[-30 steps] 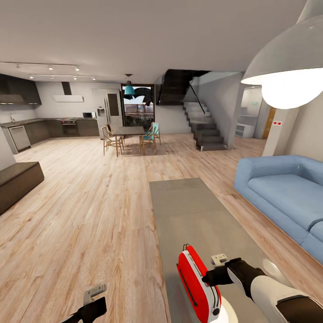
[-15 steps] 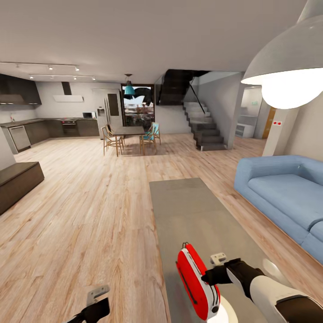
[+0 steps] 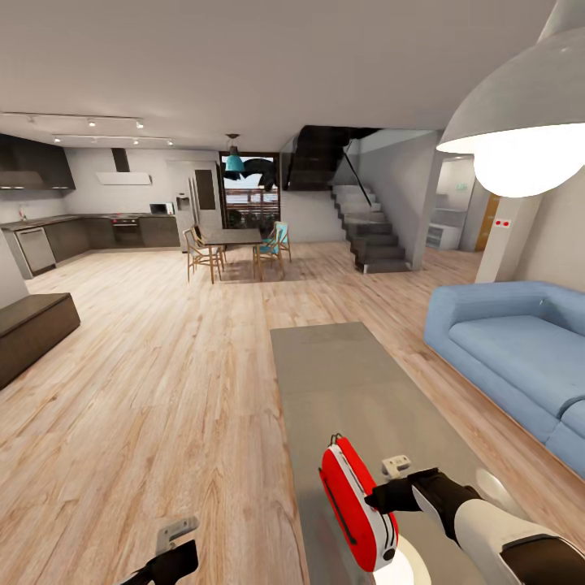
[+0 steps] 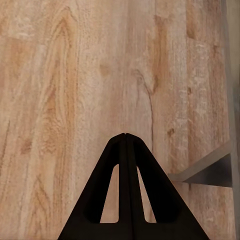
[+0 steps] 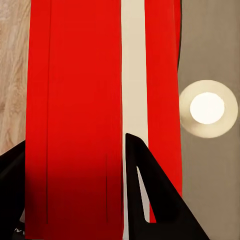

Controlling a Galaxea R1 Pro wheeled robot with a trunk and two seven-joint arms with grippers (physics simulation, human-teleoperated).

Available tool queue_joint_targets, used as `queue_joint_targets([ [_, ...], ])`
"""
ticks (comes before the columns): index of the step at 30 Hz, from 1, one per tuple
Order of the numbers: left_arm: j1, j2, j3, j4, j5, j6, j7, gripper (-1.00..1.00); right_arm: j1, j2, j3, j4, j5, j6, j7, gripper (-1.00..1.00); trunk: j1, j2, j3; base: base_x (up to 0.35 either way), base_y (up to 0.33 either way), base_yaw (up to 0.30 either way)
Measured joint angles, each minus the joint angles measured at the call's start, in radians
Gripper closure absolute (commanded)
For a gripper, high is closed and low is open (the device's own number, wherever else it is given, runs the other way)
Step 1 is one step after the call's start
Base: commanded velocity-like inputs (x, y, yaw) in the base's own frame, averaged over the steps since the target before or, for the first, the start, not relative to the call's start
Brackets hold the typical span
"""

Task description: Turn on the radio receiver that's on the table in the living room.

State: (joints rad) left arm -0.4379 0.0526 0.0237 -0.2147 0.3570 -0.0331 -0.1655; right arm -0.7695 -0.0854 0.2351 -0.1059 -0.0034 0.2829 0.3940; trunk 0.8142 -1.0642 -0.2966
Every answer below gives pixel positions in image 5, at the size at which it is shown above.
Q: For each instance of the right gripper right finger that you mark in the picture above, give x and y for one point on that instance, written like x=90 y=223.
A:
x=174 y=220

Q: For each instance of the radio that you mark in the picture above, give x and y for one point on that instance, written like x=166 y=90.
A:
x=97 y=70

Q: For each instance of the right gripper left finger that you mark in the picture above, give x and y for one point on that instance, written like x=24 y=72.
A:
x=12 y=189

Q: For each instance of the coffee table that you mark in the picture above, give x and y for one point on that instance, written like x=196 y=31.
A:
x=209 y=111

